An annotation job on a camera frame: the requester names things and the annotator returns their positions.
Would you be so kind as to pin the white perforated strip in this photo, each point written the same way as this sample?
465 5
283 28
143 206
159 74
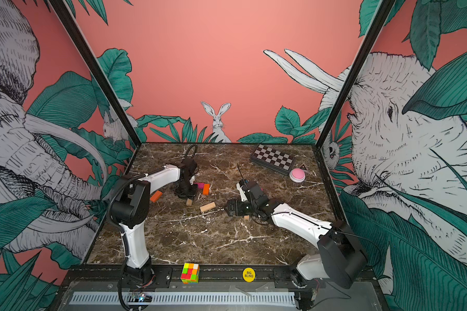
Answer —
281 299

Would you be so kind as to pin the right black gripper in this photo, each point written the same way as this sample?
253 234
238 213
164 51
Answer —
233 203

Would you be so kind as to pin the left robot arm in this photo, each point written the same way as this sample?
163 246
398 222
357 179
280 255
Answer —
129 207

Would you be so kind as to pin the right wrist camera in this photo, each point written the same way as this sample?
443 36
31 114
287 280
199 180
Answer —
251 192

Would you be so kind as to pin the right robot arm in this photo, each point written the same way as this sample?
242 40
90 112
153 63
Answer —
340 255

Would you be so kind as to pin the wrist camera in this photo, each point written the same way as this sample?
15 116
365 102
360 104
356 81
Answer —
251 192
188 168

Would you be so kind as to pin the colourful puzzle cube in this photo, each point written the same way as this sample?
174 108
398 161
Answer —
190 273

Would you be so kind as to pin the orange block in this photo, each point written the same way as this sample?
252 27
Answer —
156 196
206 189

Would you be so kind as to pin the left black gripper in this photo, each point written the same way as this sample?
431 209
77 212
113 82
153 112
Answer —
192 195

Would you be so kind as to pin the yellow big blind chip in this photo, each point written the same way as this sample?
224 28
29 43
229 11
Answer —
249 274

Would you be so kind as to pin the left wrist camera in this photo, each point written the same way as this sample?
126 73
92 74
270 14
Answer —
188 168

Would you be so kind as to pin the black front rail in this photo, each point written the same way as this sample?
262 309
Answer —
162 275

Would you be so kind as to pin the small circuit board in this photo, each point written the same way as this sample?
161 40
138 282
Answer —
143 297

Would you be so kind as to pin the folded checkered chess board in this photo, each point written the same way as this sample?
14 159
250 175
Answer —
273 159

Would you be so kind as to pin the pink round button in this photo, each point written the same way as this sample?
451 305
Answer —
297 175

